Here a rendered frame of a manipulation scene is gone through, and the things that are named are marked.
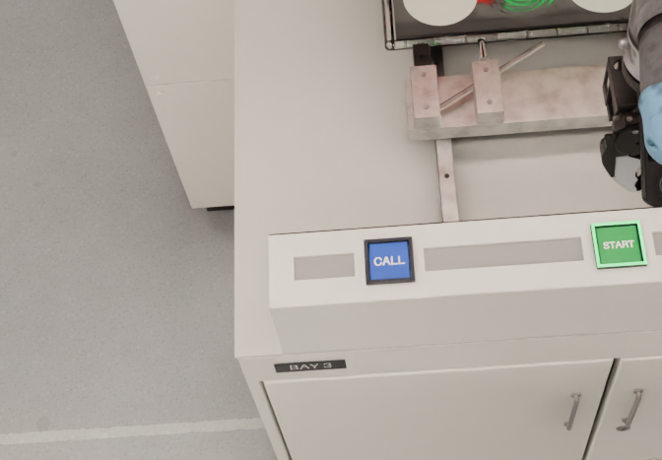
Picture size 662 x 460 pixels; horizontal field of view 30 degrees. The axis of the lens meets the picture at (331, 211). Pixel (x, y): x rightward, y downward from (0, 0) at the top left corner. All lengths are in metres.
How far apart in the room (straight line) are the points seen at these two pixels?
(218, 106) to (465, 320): 0.85
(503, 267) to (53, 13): 1.76
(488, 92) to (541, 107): 0.07
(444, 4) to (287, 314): 0.51
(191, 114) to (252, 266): 0.66
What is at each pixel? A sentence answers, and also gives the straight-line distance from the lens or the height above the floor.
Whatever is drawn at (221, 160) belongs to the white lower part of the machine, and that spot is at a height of 0.26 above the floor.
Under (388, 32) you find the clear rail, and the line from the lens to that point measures 1.66.
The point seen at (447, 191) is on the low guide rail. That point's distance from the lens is 1.58.
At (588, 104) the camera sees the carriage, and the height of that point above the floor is 0.88.
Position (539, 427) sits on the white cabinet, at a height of 0.47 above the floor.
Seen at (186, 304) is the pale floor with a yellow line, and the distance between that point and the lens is 2.50.
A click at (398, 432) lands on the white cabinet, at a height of 0.49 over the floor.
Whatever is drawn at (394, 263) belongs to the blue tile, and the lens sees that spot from 1.41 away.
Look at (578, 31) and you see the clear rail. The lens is 1.67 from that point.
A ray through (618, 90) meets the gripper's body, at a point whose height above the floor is 1.24.
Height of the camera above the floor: 2.23
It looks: 61 degrees down
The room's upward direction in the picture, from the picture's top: 10 degrees counter-clockwise
